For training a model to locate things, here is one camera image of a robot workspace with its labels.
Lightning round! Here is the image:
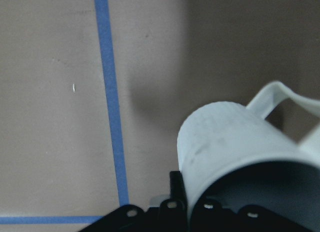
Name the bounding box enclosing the brown paper table cover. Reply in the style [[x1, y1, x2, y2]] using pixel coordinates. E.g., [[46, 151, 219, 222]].
[[0, 0, 320, 232]]

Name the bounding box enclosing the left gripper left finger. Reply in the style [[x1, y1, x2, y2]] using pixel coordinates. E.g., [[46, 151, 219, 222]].
[[81, 170, 187, 232]]

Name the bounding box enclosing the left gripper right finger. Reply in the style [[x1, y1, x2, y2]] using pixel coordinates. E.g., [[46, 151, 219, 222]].
[[192, 198, 310, 232]]

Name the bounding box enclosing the white mug grey inside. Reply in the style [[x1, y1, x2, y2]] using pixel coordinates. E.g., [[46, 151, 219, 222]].
[[177, 81, 320, 232]]

